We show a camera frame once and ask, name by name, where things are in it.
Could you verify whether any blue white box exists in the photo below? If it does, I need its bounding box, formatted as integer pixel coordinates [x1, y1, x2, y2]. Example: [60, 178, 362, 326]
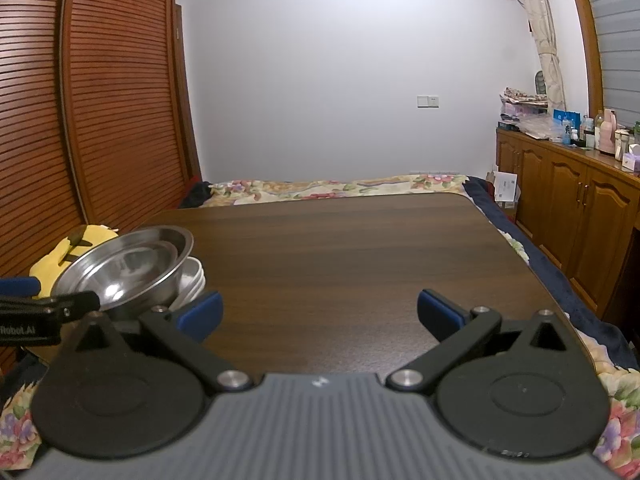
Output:
[552, 109, 581, 142]

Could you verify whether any pink bottle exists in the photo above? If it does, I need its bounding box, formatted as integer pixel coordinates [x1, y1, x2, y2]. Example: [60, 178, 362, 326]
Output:
[598, 108, 618, 155]

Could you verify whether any cream patterned curtain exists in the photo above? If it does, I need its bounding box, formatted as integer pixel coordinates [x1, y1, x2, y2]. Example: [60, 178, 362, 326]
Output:
[512, 0, 567, 113]

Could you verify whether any white labelled cardboard box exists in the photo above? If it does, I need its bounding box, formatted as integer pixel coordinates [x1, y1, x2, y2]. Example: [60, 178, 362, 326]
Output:
[487, 170, 521, 208]

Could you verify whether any wooden window frame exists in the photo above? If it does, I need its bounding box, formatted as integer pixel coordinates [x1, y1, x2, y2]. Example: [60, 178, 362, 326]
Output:
[564, 0, 606, 116]

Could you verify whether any clear plastic bag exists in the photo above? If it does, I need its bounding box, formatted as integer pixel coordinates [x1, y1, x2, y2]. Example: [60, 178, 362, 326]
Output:
[522, 115, 556, 141]

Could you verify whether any grey window blind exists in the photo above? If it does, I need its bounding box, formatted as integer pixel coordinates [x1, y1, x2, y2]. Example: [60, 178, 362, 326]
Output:
[582, 0, 640, 126]

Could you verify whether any dark cloth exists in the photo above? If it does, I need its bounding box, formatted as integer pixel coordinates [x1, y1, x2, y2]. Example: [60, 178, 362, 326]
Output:
[177, 181, 215, 210]

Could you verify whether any wooden louvered wardrobe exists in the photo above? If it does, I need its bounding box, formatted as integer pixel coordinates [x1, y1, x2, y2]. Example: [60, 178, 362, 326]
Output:
[0, 0, 193, 376]

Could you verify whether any wooden door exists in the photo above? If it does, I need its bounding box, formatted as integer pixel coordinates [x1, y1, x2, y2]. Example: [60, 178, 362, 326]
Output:
[172, 2, 203, 186]

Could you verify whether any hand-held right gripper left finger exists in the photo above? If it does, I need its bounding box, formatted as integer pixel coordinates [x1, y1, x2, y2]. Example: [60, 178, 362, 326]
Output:
[50, 291, 254, 392]

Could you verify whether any wooden cabinet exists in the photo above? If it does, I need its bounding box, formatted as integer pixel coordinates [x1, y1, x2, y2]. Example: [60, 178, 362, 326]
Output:
[495, 127, 640, 321]

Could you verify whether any cluster of small bottles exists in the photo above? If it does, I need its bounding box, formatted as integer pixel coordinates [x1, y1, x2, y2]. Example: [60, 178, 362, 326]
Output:
[562, 110, 601, 150]

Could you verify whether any floral blanket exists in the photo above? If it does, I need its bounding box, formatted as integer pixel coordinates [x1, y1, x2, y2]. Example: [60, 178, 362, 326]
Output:
[0, 174, 640, 480]

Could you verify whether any stack of folded fabrics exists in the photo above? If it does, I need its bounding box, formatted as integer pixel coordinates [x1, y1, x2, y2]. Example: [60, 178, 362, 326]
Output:
[498, 87, 551, 133]

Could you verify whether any large steel bowl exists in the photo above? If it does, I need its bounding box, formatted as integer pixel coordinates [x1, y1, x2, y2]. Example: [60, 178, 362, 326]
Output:
[51, 226, 195, 322]

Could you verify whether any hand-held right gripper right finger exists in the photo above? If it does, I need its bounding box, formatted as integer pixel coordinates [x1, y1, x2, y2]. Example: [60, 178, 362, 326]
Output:
[386, 288, 593, 392]

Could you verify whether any yellow plush toy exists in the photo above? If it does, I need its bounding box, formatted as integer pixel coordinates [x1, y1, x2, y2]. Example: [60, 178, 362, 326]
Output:
[29, 223, 120, 301]

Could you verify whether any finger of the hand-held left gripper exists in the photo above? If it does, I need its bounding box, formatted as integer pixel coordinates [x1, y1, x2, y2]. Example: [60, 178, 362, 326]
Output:
[0, 277, 42, 301]
[0, 291, 101, 322]

